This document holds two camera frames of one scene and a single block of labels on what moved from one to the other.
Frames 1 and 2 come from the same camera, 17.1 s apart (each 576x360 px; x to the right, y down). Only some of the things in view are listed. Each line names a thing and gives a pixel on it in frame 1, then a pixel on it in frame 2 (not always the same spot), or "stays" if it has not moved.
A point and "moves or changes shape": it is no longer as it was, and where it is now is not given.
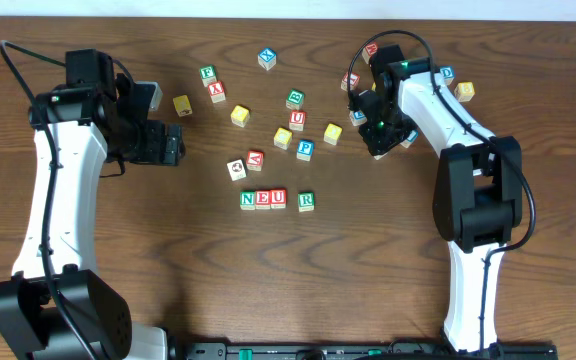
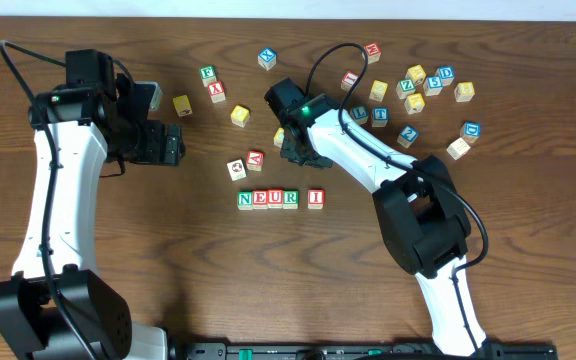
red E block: [263, 199] stays
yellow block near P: [282, 138] stays
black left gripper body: [166, 144] stays
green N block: [247, 200] stays
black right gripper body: [383, 143] → [300, 154]
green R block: [306, 201] → [290, 200]
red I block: [378, 157] moves or changes shape
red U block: [278, 198] stays
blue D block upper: [448, 74] stays
